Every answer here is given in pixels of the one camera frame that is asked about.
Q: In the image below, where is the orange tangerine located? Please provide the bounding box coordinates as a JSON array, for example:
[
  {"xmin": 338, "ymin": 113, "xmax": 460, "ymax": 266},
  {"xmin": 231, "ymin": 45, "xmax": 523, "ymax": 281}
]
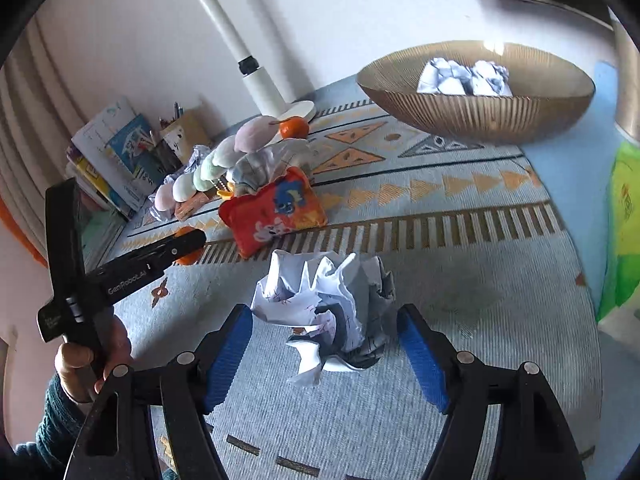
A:
[
  {"xmin": 278, "ymin": 116, "xmax": 309, "ymax": 141},
  {"xmin": 172, "ymin": 226, "xmax": 206, "ymax": 266}
]

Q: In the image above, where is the cardboard pencil holder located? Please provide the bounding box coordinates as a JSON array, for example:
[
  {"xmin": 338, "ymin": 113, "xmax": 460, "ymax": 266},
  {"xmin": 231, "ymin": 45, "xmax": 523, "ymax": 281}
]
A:
[{"xmin": 159, "ymin": 102, "xmax": 213, "ymax": 163}]

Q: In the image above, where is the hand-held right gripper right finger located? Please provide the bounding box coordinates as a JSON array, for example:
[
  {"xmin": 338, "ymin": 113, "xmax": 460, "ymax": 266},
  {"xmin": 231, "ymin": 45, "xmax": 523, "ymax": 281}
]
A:
[{"xmin": 396, "ymin": 304, "xmax": 587, "ymax": 480}]

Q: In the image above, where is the silver metal cylinder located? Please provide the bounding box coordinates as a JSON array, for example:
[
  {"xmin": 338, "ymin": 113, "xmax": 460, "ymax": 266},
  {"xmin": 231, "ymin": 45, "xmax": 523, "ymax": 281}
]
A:
[{"xmin": 611, "ymin": 7, "xmax": 640, "ymax": 143}]

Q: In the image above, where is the gold ribbed bowl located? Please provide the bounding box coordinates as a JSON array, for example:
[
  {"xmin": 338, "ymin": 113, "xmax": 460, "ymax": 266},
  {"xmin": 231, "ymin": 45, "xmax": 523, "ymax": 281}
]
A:
[{"xmin": 356, "ymin": 40, "xmax": 597, "ymax": 145}]

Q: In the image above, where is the pastel plush caterpillar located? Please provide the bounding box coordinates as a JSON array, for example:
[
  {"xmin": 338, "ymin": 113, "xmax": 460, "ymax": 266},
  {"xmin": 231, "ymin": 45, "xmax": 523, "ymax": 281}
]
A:
[{"xmin": 154, "ymin": 116, "xmax": 287, "ymax": 213}]

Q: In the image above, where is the red printed snack packet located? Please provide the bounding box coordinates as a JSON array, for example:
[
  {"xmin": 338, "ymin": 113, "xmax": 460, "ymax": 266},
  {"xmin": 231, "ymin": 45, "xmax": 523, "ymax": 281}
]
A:
[{"xmin": 218, "ymin": 166, "xmax": 329, "ymax": 260}]

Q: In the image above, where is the orange cloth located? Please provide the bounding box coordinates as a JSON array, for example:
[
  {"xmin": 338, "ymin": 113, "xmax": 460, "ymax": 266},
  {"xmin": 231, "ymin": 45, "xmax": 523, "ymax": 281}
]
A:
[{"xmin": 0, "ymin": 192, "xmax": 50, "ymax": 267}]

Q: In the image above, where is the person's left hand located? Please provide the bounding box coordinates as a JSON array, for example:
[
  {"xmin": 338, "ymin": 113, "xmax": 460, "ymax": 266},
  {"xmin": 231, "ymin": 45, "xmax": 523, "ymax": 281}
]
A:
[{"xmin": 54, "ymin": 310, "xmax": 134, "ymax": 403}]

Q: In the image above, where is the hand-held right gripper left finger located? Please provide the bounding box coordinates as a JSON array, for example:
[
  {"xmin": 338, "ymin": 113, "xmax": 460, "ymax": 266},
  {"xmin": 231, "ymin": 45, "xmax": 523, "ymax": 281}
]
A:
[{"xmin": 62, "ymin": 304, "xmax": 256, "ymax": 480}]

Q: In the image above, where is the person's left forearm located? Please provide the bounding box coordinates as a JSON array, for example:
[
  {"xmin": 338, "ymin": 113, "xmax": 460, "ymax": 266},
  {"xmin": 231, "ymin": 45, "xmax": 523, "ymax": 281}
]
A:
[{"xmin": 0, "ymin": 374, "xmax": 96, "ymax": 480}]

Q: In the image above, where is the white plush toy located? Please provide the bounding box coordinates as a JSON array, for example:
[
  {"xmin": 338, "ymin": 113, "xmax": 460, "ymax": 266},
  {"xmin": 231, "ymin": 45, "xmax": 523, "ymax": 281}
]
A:
[{"xmin": 220, "ymin": 139, "xmax": 316, "ymax": 206}]

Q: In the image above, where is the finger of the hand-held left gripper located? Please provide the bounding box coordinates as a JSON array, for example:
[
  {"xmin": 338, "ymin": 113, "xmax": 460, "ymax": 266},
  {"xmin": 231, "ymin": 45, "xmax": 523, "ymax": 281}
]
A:
[{"xmin": 145, "ymin": 230, "xmax": 207, "ymax": 275}]

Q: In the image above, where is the white desk lamp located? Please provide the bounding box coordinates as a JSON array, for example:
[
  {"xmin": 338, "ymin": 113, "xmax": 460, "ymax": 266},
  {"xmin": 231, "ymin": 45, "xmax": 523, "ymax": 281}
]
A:
[{"xmin": 102, "ymin": 0, "xmax": 316, "ymax": 122}]

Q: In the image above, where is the patterned table mat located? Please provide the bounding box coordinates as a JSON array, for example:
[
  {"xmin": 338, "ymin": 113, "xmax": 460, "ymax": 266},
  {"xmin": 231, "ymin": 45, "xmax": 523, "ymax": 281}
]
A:
[{"xmin": 82, "ymin": 72, "xmax": 607, "ymax": 480}]

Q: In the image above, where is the stack of books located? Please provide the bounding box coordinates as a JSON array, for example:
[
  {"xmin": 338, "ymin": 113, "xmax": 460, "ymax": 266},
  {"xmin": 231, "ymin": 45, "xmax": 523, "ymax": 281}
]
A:
[{"xmin": 65, "ymin": 96, "xmax": 168, "ymax": 220}]

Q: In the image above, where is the beige curtain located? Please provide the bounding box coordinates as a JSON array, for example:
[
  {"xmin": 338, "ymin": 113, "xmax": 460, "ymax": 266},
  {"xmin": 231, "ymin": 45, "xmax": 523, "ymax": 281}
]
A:
[{"xmin": 0, "ymin": 15, "xmax": 88, "ymax": 266}]

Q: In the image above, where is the green bag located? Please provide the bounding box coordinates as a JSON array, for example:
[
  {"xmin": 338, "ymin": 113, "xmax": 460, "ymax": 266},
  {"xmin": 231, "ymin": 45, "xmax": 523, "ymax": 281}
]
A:
[{"xmin": 596, "ymin": 140, "xmax": 640, "ymax": 333}]

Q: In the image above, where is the small orange box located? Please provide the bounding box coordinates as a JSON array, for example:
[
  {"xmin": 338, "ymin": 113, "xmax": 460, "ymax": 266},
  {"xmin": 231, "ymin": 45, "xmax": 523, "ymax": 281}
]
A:
[{"xmin": 172, "ymin": 191, "xmax": 222, "ymax": 222}]

